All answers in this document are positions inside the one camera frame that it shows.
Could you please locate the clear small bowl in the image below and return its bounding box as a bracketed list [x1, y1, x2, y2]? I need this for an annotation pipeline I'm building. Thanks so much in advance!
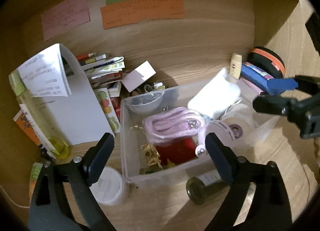
[125, 92, 164, 114]

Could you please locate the tall yellow spray bottle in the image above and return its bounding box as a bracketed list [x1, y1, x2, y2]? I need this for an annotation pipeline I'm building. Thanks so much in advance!
[9, 70, 71, 159]

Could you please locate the orange green lotion bottle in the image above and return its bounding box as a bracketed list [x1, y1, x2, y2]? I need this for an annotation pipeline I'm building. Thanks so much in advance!
[29, 162, 43, 200]

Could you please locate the pink rope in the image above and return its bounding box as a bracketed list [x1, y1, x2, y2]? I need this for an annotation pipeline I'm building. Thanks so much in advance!
[142, 106, 206, 146]

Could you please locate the orange sticky note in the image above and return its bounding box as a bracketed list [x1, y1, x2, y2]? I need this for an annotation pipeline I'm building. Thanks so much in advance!
[100, 0, 184, 30]

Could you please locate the dark green glass bottle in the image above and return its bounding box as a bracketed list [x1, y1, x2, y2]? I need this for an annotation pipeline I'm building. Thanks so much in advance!
[186, 170, 227, 205]

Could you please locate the stack of booklets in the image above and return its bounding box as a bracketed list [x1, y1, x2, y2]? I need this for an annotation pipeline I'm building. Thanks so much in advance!
[76, 53, 125, 89]

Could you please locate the white paper notebook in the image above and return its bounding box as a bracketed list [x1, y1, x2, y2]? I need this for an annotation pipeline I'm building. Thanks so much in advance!
[17, 43, 112, 145]

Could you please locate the black orange zip case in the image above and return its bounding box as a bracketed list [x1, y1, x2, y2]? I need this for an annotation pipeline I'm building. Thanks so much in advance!
[247, 46, 285, 79]

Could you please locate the white round lid container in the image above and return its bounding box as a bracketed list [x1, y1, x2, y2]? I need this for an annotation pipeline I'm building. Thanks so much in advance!
[90, 166, 127, 206]

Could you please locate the white cloth pouch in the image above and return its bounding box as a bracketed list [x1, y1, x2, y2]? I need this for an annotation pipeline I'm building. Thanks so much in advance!
[187, 68, 241, 120]

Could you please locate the white card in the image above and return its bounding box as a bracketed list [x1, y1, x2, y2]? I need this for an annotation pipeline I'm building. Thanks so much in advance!
[121, 61, 156, 93]

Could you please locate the orange sunscreen tube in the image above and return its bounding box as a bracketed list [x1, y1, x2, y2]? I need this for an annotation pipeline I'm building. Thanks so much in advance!
[13, 109, 41, 146]

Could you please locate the blue pencil case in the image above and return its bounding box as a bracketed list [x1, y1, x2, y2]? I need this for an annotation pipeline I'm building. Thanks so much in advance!
[241, 62, 298, 95]

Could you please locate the fruit print booklet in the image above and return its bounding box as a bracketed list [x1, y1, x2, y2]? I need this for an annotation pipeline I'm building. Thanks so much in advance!
[94, 88, 120, 134]

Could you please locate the pink sticky note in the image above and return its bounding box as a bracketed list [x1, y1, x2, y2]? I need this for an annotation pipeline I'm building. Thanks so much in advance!
[40, 0, 90, 41]

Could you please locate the clear plastic storage bin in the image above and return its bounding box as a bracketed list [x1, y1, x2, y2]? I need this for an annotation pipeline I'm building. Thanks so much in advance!
[120, 75, 278, 188]

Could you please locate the small cream bottle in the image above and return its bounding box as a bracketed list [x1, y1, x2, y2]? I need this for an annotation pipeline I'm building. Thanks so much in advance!
[229, 53, 242, 79]

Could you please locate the white tape roll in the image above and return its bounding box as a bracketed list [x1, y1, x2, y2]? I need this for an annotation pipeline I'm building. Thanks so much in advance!
[220, 103, 255, 139]

